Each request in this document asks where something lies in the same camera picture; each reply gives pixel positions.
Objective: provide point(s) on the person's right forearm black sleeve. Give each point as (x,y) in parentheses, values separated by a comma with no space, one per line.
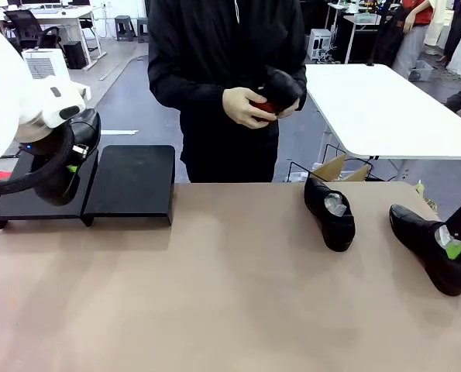
(183,97)

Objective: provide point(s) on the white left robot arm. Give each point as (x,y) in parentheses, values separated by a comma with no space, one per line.
(1,97)

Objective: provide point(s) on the red-brown wooden shoe brush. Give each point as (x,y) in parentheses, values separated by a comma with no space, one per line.
(267,107)

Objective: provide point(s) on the person's torso black jacket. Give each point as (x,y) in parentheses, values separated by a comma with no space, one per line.
(222,46)

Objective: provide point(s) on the white computer case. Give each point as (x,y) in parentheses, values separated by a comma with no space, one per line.
(319,42)

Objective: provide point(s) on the grey plastic stool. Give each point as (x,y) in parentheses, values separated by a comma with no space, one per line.
(123,27)
(143,29)

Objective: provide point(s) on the black office chair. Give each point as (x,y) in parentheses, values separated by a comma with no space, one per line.
(25,25)

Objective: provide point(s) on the large white table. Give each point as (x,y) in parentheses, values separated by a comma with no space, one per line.
(369,108)

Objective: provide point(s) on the white crumpled stuffing paper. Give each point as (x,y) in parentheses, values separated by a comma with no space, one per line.
(334,203)
(443,236)

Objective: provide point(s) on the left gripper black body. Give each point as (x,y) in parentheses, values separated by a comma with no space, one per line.
(34,148)

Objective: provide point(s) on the person's left forearm black sleeve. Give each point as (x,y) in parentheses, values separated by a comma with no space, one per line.
(301,83)

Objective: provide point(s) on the brown cardboard box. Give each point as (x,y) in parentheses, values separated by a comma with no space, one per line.
(331,168)

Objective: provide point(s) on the grey plastic bin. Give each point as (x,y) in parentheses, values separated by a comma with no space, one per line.
(422,71)

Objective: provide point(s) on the white air purifier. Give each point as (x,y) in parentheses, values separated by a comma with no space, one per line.
(44,64)

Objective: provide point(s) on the person's right hand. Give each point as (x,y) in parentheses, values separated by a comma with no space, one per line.
(241,106)

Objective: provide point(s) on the black computer tower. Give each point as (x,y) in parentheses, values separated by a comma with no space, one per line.
(75,54)

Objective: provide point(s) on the person's left hand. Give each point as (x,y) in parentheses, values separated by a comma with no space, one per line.
(291,108)

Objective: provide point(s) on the cream hanging garment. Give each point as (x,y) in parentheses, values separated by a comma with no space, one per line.
(437,23)

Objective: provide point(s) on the background person red shirt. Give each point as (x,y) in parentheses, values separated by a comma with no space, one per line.
(412,46)

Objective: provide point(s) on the yellow green plastic piece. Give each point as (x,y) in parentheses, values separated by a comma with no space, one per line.
(420,188)

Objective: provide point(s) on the black leather dress shoe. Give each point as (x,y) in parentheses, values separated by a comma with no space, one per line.
(284,83)
(334,232)
(87,128)
(416,228)

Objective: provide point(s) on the white office desk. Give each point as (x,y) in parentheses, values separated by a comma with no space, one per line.
(59,13)

